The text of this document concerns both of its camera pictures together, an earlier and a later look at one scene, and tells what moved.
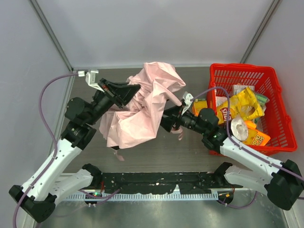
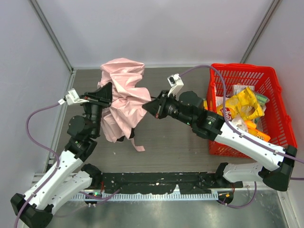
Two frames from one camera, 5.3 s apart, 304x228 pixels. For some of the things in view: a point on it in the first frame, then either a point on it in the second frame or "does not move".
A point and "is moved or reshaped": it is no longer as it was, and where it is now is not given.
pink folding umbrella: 135,121 is moved or reshaped
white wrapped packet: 237,88 does not move
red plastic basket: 276,120 does not move
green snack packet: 262,99 does not move
